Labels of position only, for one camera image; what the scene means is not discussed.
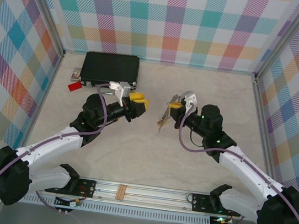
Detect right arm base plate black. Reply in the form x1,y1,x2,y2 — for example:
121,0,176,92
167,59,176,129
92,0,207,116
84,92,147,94
190,192,244,218

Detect aluminium frame post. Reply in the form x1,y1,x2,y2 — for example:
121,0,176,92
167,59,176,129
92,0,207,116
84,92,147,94
10,0,73,58
253,0,299,88

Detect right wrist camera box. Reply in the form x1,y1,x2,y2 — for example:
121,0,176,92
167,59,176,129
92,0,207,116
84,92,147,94
178,90,200,116

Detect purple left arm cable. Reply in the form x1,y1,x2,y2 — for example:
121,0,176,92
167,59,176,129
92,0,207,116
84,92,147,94
0,68,115,223

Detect aluminium frame rail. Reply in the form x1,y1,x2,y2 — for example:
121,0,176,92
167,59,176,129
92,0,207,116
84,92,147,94
239,79,289,186
20,50,65,157
63,46,257,78

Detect wide slotted aluminium rail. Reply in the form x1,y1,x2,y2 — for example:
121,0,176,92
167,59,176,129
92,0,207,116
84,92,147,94
26,168,264,224

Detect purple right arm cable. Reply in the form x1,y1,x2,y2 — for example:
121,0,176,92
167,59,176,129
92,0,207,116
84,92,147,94
165,102,299,224

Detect red tag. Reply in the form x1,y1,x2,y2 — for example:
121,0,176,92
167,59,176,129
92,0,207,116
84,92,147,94
67,79,84,94

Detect slotted grey cable duct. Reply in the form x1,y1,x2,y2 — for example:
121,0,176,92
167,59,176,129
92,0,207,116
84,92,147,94
18,190,212,224

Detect black case with metal handle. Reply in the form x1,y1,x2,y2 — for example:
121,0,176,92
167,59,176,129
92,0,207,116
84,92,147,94
77,49,142,99

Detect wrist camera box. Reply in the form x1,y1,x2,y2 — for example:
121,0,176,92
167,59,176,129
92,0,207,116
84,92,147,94
178,90,200,116
105,79,132,108

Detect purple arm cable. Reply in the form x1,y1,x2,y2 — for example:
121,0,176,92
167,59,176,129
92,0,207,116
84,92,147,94
0,68,115,223
165,102,299,224

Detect grey keyring with yellow keys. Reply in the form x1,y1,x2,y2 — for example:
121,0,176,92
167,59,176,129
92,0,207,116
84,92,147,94
161,92,183,124

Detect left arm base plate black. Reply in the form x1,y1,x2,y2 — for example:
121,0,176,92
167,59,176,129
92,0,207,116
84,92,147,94
44,173,98,200

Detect small printed card box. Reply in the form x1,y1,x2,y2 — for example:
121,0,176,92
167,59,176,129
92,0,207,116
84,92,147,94
70,67,83,82

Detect wooden block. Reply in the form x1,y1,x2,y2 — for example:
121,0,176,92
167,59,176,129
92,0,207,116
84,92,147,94
115,184,128,201

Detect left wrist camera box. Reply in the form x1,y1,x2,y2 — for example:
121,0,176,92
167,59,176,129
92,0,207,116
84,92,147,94
105,79,132,108

